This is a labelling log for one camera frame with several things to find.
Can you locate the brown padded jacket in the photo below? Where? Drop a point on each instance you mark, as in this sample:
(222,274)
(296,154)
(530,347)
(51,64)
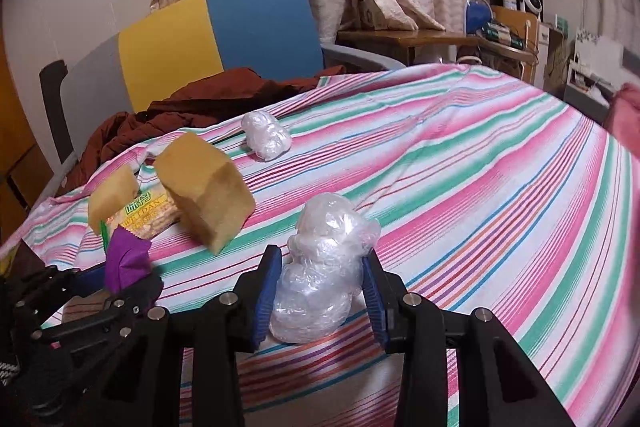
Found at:
(210,97)

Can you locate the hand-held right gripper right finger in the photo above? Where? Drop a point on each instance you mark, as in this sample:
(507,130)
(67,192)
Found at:
(372,302)

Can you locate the yellow sponge block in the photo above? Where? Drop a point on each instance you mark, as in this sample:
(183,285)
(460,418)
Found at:
(210,197)

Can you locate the orange wooden cabinet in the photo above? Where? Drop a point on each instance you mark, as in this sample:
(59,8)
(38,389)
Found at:
(15,132)

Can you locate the purple packet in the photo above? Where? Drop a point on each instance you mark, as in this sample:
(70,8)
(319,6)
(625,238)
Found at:
(127,259)

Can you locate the pink cloth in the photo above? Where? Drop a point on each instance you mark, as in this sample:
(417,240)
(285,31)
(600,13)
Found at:
(625,112)

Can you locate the cracker packet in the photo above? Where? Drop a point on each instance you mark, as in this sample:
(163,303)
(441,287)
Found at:
(145,219)

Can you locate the printed cardboard box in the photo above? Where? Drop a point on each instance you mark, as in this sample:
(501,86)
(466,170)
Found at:
(372,12)

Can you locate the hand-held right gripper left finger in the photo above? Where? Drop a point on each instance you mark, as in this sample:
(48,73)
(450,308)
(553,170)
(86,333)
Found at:
(262,307)

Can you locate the wooden side table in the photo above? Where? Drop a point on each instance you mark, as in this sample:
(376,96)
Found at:
(400,38)

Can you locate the brown cardboard box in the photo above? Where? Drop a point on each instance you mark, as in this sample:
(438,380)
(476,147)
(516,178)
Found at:
(552,57)

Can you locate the striped tablecloth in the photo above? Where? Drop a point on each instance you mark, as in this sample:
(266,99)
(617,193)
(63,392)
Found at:
(475,187)

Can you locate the grey yellow blue chair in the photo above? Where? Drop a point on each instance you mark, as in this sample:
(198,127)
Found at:
(165,42)

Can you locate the blue desk fan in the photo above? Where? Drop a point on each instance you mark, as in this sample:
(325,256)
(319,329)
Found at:
(477,14)

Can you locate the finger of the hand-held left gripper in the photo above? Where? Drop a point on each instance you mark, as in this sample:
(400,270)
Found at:
(55,284)
(140,294)

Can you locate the yellow sponge piece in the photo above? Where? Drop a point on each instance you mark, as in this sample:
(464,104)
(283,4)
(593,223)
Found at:
(112,199)

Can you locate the black rolled mat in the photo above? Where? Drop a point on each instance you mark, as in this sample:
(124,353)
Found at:
(52,107)

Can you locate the white shelf unit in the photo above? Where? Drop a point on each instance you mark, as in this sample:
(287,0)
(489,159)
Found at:
(595,72)

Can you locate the clear plastic wrap ball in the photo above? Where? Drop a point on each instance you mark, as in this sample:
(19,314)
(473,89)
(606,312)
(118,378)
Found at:
(265,137)
(320,277)

